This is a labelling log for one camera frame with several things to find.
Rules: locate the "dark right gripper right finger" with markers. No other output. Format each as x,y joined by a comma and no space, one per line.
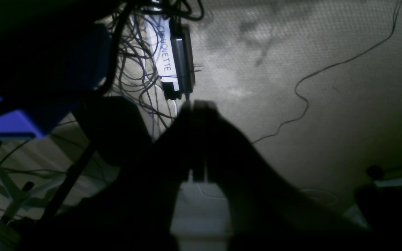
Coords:
267,212

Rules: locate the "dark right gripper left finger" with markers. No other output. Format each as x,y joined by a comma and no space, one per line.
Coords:
134,213

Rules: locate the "white power strip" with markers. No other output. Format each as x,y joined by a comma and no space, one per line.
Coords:
172,54

